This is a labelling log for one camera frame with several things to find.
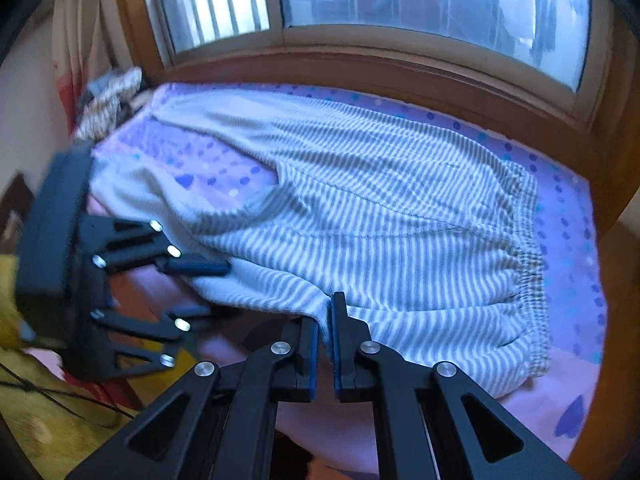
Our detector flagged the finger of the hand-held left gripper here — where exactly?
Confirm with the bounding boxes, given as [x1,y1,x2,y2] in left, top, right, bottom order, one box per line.
[80,215,232,278]
[75,305,216,381]

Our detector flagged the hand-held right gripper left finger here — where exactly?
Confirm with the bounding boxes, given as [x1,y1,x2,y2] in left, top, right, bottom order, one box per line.
[65,317,321,480]

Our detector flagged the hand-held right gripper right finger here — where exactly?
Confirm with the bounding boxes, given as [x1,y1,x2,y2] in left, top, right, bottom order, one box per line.
[330,291,586,480]

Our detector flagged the grey white striped pants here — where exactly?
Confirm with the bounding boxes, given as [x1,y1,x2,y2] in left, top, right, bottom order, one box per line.
[87,85,551,396]

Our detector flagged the patterned cloth pile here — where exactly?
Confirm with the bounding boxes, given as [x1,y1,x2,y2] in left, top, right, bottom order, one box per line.
[75,66,151,141]

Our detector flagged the person's yellow clothing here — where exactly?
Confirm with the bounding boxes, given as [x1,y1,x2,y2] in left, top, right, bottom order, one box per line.
[0,255,196,480]

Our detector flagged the cream curtain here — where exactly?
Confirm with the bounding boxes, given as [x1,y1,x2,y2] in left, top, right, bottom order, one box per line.
[50,0,121,136]

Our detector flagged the wooden window ledge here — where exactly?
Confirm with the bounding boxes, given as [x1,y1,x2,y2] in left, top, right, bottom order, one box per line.
[112,0,640,461]

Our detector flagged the purple heart print bed sheet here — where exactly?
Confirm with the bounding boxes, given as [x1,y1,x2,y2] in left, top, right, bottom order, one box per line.
[85,82,608,480]

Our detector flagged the glass window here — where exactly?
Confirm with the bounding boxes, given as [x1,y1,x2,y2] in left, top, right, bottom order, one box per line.
[140,0,601,96]

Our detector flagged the black cable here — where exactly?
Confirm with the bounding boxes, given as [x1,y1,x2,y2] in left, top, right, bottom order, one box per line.
[0,365,136,418]

